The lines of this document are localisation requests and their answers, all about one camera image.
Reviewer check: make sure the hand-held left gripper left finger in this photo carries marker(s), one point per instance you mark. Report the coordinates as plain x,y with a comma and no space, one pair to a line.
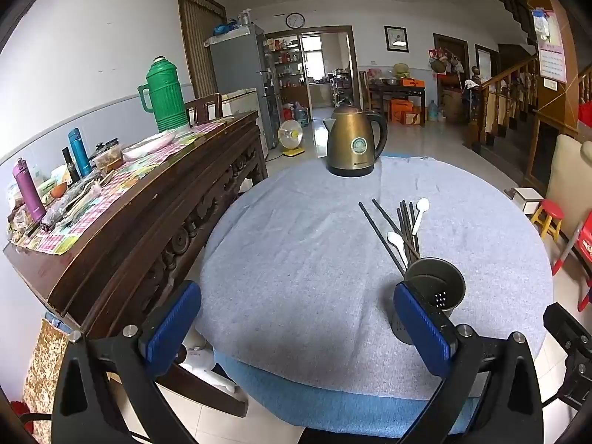
173,328

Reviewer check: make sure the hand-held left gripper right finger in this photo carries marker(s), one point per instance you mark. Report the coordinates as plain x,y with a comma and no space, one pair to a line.
418,328

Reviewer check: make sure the dark metal utensil holder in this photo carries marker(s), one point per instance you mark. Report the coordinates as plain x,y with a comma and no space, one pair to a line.
437,282

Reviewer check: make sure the white plastic spoon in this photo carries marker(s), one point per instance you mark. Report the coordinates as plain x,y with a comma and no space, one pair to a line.
422,205
395,239

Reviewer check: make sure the red plastic chair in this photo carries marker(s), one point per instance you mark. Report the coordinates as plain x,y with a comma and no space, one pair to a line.
585,240

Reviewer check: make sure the carved wooden sideboard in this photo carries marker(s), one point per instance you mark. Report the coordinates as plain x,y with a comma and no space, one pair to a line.
138,222

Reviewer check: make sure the blue tablecloth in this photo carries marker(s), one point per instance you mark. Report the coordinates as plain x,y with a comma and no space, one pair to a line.
323,407

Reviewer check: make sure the red and yellow stool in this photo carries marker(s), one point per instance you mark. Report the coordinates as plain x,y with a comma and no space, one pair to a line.
549,210

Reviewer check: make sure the grey tablecloth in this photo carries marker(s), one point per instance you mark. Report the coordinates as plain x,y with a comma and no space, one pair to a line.
300,263

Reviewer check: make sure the golden patterned cloth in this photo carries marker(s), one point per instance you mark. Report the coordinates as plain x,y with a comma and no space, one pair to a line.
44,365

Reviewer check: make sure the small white stool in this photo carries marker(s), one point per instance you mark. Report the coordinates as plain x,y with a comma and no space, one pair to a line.
527,196

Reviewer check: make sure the beige chair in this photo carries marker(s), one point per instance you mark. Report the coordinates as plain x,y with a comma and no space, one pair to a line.
571,171

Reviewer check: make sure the checked table runner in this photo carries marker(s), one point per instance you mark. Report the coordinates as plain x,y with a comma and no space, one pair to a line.
138,166

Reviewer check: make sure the snack jar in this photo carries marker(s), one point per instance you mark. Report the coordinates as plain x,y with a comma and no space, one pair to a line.
108,158

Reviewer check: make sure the white plate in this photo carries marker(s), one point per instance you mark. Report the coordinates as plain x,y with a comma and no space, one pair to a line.
148,145

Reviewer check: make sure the black bottle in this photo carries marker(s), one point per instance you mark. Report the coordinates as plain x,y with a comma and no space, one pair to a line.
71,166

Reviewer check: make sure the bronze electric kettle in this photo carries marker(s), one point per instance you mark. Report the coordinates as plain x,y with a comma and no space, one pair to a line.
351,148

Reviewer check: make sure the purple drink bottle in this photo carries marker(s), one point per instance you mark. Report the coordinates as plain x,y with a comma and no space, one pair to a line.
30,192

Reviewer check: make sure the teal drink bottle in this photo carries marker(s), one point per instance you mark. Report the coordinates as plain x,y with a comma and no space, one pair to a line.
81,152

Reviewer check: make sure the clear water jug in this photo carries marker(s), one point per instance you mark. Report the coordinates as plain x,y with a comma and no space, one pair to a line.
433,112

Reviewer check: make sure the orange cardboard box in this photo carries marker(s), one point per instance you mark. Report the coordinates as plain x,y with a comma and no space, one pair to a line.
402,111

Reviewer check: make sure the wooden chair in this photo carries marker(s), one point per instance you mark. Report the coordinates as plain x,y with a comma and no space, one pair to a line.
203,108

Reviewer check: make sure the round electric heater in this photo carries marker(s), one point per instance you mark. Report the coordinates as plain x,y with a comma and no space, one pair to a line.
290,134

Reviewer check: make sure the green thermos jug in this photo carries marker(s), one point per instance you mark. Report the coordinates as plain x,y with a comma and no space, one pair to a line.
166,97

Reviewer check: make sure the white chest freezer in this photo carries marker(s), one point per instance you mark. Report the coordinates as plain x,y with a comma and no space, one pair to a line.
238,101

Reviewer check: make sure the dark side table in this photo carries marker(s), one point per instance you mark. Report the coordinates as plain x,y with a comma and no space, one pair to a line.
397,89

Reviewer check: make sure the blue water jug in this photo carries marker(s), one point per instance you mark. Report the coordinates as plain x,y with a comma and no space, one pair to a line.
302,115

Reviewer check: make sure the wooden stair railing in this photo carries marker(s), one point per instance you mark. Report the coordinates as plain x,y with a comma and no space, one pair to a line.
508,74

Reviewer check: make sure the grey refrigerator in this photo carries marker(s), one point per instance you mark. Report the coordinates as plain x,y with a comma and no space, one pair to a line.
236,64

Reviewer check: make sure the brown door curtain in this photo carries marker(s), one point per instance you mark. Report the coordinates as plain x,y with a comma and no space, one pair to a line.
199,41

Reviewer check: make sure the wall calendar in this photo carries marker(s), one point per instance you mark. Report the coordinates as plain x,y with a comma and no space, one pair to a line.
552,60

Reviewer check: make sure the framed wall picture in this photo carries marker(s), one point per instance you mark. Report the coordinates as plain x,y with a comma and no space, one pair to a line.
397,39

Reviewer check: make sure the wall clock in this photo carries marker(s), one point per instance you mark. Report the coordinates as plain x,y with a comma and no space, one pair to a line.
295,20

